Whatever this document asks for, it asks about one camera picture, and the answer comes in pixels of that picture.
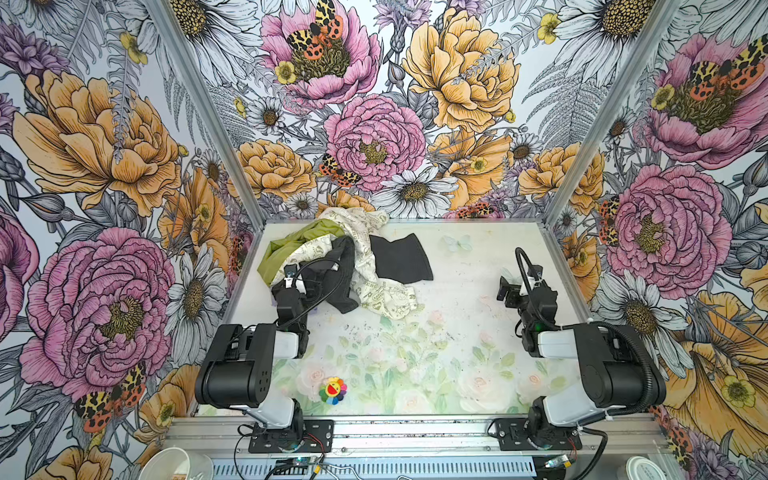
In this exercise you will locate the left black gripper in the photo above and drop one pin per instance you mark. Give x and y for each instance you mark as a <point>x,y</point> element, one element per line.
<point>324,271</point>

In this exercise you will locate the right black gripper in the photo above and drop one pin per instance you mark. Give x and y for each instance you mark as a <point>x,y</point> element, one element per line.
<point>515,293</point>

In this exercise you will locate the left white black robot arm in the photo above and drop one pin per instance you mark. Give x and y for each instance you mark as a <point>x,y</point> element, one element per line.
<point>236,373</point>

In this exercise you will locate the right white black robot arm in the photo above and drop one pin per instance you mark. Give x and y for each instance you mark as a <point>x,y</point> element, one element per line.
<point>616,375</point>

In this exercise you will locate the dark grey denim cloth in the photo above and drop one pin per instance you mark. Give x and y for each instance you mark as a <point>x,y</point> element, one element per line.
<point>335,272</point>

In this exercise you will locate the green cloth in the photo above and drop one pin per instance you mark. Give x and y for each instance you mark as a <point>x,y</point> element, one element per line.
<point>309,243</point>

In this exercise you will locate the cream printed cloth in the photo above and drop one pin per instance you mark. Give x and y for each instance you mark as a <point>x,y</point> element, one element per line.
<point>381,296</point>

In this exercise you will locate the black cloth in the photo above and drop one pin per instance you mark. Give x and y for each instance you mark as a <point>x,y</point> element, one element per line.
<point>403,260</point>

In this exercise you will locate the rainbow flower toy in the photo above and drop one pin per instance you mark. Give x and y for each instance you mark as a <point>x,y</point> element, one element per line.
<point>333,391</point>

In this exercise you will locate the white round lid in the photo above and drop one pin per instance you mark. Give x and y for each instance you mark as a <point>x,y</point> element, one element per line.
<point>642,468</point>

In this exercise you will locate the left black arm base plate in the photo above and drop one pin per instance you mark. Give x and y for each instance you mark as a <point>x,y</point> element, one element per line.
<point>313,436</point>

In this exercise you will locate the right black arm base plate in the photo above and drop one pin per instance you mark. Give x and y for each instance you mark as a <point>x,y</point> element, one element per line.
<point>518,434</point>

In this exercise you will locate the aluminium front rail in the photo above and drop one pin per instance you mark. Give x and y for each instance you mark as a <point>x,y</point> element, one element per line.
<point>408,436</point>

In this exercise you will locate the right aluminium corner post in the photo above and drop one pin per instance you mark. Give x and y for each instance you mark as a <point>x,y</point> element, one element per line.
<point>650,36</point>

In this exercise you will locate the aluminium corner post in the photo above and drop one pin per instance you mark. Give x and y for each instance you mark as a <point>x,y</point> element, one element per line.
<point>650,36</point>
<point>185,64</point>

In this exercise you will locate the left aluminium corner post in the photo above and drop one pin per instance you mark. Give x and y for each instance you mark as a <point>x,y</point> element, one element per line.
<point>185,64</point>

